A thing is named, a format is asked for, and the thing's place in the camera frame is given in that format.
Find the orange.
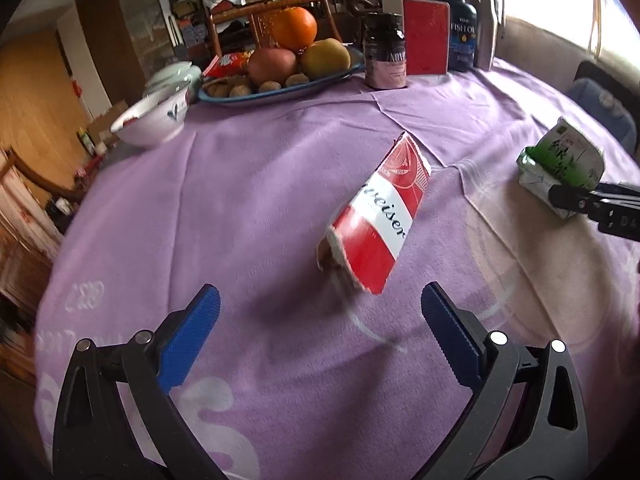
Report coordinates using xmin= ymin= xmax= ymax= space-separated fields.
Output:
xmin=271 ymin=6 xmax=318 ymax=51

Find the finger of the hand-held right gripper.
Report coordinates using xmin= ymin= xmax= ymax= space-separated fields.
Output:
xmin=547 ymin=184 xmax=603 ymax=213

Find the wooden glass door cabinet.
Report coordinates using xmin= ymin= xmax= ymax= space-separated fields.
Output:
xmin=74 ymin=0 xmax=173 ymax=106

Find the blue seat cushion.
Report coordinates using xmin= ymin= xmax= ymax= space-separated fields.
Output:
xmin=566 ymin=78 xmax=638 ymax=153

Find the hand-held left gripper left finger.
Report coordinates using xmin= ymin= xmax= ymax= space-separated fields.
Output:
xmin=52 ymin=283 xmax=226 ymax=480

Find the green and white carton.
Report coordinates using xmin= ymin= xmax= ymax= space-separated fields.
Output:
xmin=516 ymin=116 xmax=606 ymax=220

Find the curved wooden armchair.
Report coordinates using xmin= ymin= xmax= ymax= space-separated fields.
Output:
xmin=0 ymin=146 xmax=83 ymax=201

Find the red snack packet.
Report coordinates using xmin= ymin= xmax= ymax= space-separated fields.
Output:
xmin=202 ymin=51 xmax=251 ymax=79

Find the red apple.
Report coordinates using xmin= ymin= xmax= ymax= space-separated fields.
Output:
xmin=247 ymin=47 xmax=297 ymax=86

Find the purple printed tablecloth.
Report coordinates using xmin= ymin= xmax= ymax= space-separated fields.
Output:
xmin=34 ymin=57 xmax=640 ymax=480

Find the silver metal bottle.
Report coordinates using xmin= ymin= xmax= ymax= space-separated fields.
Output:
xmin=472 ymin=0 xmax=498 ymax=72

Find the cardboard box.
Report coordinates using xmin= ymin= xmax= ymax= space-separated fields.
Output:
xmin=87 ymin=100 xmax=130 ymax=143

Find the window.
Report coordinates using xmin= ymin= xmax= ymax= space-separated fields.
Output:
xmin=502 ymin=0 xmax=640 ymax=78

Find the pale green lidded dish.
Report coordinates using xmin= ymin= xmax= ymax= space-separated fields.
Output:
xmin=144 ymin=61 xmax=203 ymax=96

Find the dark supplement jar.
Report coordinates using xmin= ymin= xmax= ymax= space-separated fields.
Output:
xmin=363 ymin=12 xmax=408 ymax=91

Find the row of brown kiwis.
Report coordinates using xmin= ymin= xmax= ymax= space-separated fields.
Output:
xmin=206 ymin=74 xmax=311 ymax=98

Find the blue oval fruit plate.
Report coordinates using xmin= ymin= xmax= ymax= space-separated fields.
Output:
xmin=197 ymin=47 xmax=366 ymax=107

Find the white patterned bowl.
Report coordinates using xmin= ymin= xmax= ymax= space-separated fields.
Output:
xmin=110 ymin=87 xmax=191 ymax=148

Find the carved wooden chair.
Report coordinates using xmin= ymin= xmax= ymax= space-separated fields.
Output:
xmin=207 ymin=0 xmax=346 ymax=58

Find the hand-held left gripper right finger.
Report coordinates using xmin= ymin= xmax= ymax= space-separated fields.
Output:
xmin=420 ymin=281 xmax=590 ymax=480

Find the wooden door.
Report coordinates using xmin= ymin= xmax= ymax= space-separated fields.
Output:
xmin=0 ymin=30 xmax=91 ymax=186

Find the yellow pear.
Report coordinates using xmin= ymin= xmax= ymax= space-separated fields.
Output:
xmin=300 ymin=38 xmax=351 ymax=77

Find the dark blue supplement bottle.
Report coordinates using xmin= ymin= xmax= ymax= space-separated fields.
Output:
xmin=442 ymin=0 xmax=478 ymax=73

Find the crushed red beer can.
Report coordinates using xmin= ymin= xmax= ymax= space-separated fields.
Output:
xmin=316 ymin=131 xmax=432 ymax=296

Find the red box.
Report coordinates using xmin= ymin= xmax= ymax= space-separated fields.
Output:
xmin=382 ymin=0 xmax=451 ymax=77

